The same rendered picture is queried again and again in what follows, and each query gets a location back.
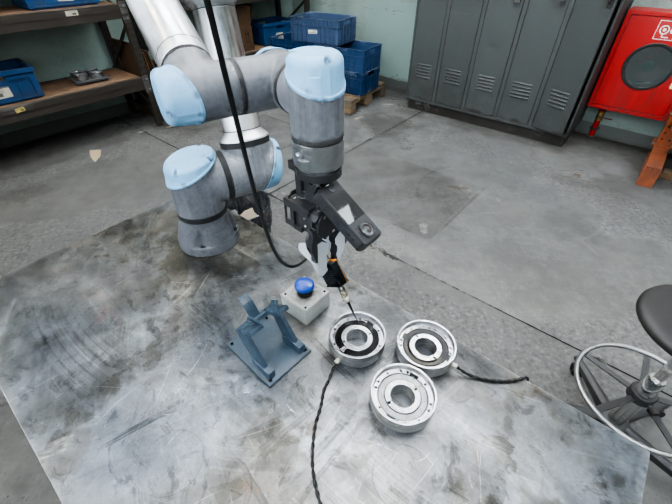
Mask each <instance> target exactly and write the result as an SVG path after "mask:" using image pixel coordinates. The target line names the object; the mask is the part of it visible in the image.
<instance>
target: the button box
mask: <svg viewBox="0 0 672 504"><path fill-rule="evenodd" d="M314 285H315V287H314V289H313V290H312V291H311V292H309V293H305V294H303V293H299V292H297V291H296V290H295V288H294V284H293V285H292V286H291V287H290V288H288V289H287V290H286V291H284V292H283V293H282V294H281V301H282V305H288V307H289V309H288V310H287V311H286V312H288V313H289V314H290V315H292V316H293V317H295V318H296V319H298V320H299V321H300V322H302V323H303V324H305V325H306V326H307V325H309V324H310V323H311V322H312V321H313V320H314V319H315V318H316V317H318V316H319V315H320V314H321V313H322V312H323V311H324V310H325V309H327V308H328V307H329V291H328V290H326V289H325V288H323V287H322V286H320V285H318V284H317V283H315V282H314Z"/></svg>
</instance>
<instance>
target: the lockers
mask: <svg viewBox="0 0 672 504"><path fill-rule="evenodd" d="M560 1H561V0H521V2H520V3H517V2H515V0H417V7H416V16H415V24H414V32H413V41H412V49H411V58H410V66H409V74H408V83H407V91H406V99H409V104H408V107H409V108H413V109H417V110H421V111H424V112H428V113H432V114H436V115H440V116H444V117H448V118H452V119H455V120H459V121H463V122H467V123H471V124H475V125H479V126H482V127H486V128H490V129H494V130H498V131H502V132H506V133H509V134H513V135H517V136H521V137H525V138H529V139H533V140H536V141H540V142H544V143H548V144H552V145H556V146H560V147H561V146H562V145H563V144H564V142H565V141H566V140H567V139H568V138H569V137H570V135H571V134H572V133H573V132H574V130H575V128H576V126H577V125H578V124H579V123H580V122H581V120H582V118H583V116H584V113H585V111H586V109H587V107H588V106H587V104H588V102H589V100H590V97H591V95H592V93H593V90H594V88H595V86H596V84H597V81H598V79H599V77H600V74H601V72H602V70H603V67H604V65H605V63H606V61H607V58H608V56H609V54H610V51H611V49H612V47H613V44H614V42H615V40H616V37H617V35H618V33H619V31H620V28H621V26H622V24H623V21H624V19H625V17H626V14H627V12H628V10H629V9H630V8H631V6H632V3H633V1H634V0H565V1H566V2H565V4H564V6H561V5H559V3H560Z"/></svg>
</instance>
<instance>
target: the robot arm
mask: <svg viewBox="0 0 672 504"><path fill-rule="evenodd" d="M125 1H126V3H127V5H128V7H129V9H130V11H131V13H132V15H133V17H134V19H135V21H136V24H137V26H138V28H139V30H140V32H141V34H142V36H143V38H144V40H145V42H146V44H147V46H148V48H149V50H150V52H151V54H152V56H153V58H154V60H155V63H156V65H157V67H158V68H154V69H153V70H152V71H151V73H150V79H151V84H152V88H153V91H154V94H155V97H156V100H157V103H158V106H159V108H160V111H161V114H162V116H163V118H164V120H165V121H166V122H167V123H168V124H169V125H171V126H174V127H179V126H188V125H201V124H203V123H204V122H209V121H214V120H219V119H220V120H221V124H222V128H223V135H222V137H221V138H220V140H219V143H220V146H221V150H217V151H214V150H213V149H212V148H211V147H210V146H207V145H200V146H198V145H193V146H188V147H185V148H182V149H180V150H178V151H176V152H174V153H173V154H171V155H170V156H169V157H168V158H167V159H166V161H165V162H164V165H163V172H164V176H165V179H166V180H165V182H166V186H167V187H168V189H169V192H170V195H171V198H172V200H173V203H174V206H175V209H176V212H177V215H178V218H179V224H178V242H179V244H180V247H181V249H182V250H183V251H184V252H185V253H186V254H188V255H191V256H195V257H210V256H215V255H219V254H221V253H224V252H226V251H228V250H229V249H231V248H232V247H233V246H234V245H235V244H236V243H237V242H238V240H239V238H240V231H239V226H238V224H237V222H236V221H235V219H234V218H233V216H232V215H231V213H230V212H229V210H228V209H227V205H226V200H230V199H233V198H237V197H241V196H244V195H248V194H251V193H252V189H251V186H250V182H249V178H248V174H247V171H246V167H245V163H244V159H243V155H242V151H241V147H240V144H239V140H238V136H237V132H236V128H235V124H234V120H233V116H232V112H231V108H230V104H229V100H228V96H227V92H226V88H225V84H224V80H223V76H222V72H221V68H220V64H219V60H218V57H217V53H216V49H215V45H214V41H213V37H212V33H211V29H210V25H209V21H208V17H207V13H206V9H205V5H204V2H203V0H181V1H182V2H183V3H184V4H185V5H187V6H188V7H189V8H190V9H191V10H192V12H193V16H194V20H195V24H196V28H197V31H196V29H195V28H194V26H193V24H192V22H191V21H190V19H189V17H188V16H187V14H186V12H185V10H184V9H183V7H182V5H181V3H180V2H179V0H125ZM236 1H237V0H211V4H212V8H213V12H214V16H215V20H216V24H217V29H218V33H219V37H220V41H221V45H222V49H223V54H224V58H225V62H226V66H227V71H228V75H229V79H230V83H231V87H232V92H233V96H234V100H235V104H236V108H237V113H238V117H239V121H240V125H241V129H242V134H243V138H244V142H245V146H246V150H247V154H248V159H249V163H250V167H251V171H252V175H253V179H254V183H255V187H256V190H257V192H258V191H265V190H266V189H268V188H271V187H274V186H276V185H278V184H279V182H280V181H281V178H282V175H283V159H282V153H281V150H280V149H279V148H280V147H279V145H278V143H277V141H276V140H275V139H273V138H269V133H268V132H267V131H266V130H265V129H263V128H262V127H261V126H260V122H259V117H258V113H257V112H261V111H266V110H271V109H277V108H281V109H282V110H284V111H285V112H286V113H288V114H289V115H290V127H291V138H292V147H293V158H291V159H289V160H288V168H289V169H291V170H293V171H294V172H295V184H296V188H295V189H293V190H291V191H290V193H289V194H288V195H286V196H284V197H283V203H284V212H285V222H286V223H287V224H289V225H291V226H292V227H294V229H296V230H298V231H299V232H301V233H303V232H304V231H306V232H308V234H307V236H306V239H305V243H299V245H298V248H299V251H300V252H301V254H303V255H304V256H305V257H306V258H307V259H308V260H309V261H310V262H311V263H312V264H313V267H314V269H315V270H316V272H317V273H319V274H320V275H321V276H324V274H325V273H326V272H327V271H328V268H327V262H328V259H327V257H326V256H327V251H328V248H329V249H330V252H331V258H330V259H338V260H339V259H340V257H341V255H342V252H343V250H344V246H345V243H346V242H347V240H348V241H349V243H350V244H351V245H352V246H353V247H354V248H355V249H356V251H363V250H365V249H366V248H367V247H368V246H370V245H371V244H372V243H373V242H374V241H375V240H377V239H378V238H379V236H380V235H381V231H380V229H379V228H378V227H377V226H376V225H375V224H374V222H373V221H372V220H371V219H370V218H369V217H368V216H367V214H366V213H365V212H364V211H363V210H362V209H361V208H360V206H359V205H358V204H357V203H356V202H355V201H354V200H353V198H352V197H351V196H350V195H349V194H348V193H347V191H346V190H345V189H344V188H343V187H342V186H341V185H340V183H339V182H338V181H337V179H339V178H340V177H341V175H342V165H343V163H344V94H345V90H346V80H345V77H344V58H343V56H342V54H341V53H340V52H339V51H338V50H336V49H334V48H331V47H324V46H304V47H298V48H294V49H292V50H290V51H289V50H287V49H284V48H280V47H265V48H262V49H261V50H259V51H258V52H257V53H256V54H255V55H250V56H245V52H244V47H243V42H242V37H241V33H240V28H239V23H238V19H237V14H236V9H235V3H236ZM197 32H198V33H197ZM294 194H296V195H294ZM292 195H294V196H292ZM291 196H292V197H291ZM287 207H289V208H290V216H291V219H290V218H288V215H287Z"/></svg>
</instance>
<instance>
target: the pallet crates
mask: <svg viewBox="0 0 672 504"><path fill-rule="evenodd" d="M300 15H303V17H297V16H300ZM289 17H290V26H291V32H287V33H283V34H279V35H276V36H272V37H270V38H271V43H270V44H271V45H272V47H280V48H284V49H287V50H289V51H290V50H292V49H294V48H298V47H304V46H324V47H331V48H334V49H336V50H338V51H339V52H340V53H341V54H342V56H343V58H344V77H345V80H346V90H345V94H344V114H345V115H349V116H352V115H353V114H355V113H356V112H355V111H356V104H357V105H361V106H367V105H369V104H370V103H371V102H372V95H373V96H378V97H382V96H384V95H385V84H386V83H385V82H382V81H379V73H380V56H381V51H382V50H381V47H382V43H374V42H366V41H359V40H355V39H356V23H357V22H356V18H357V16H355V15H345V14H334V13H323V12H312V11H309V12H305V13H300V14H296V15H291V16H289ZM282 35H284V39H280V38H278V37H279V36H282Z"/></svg>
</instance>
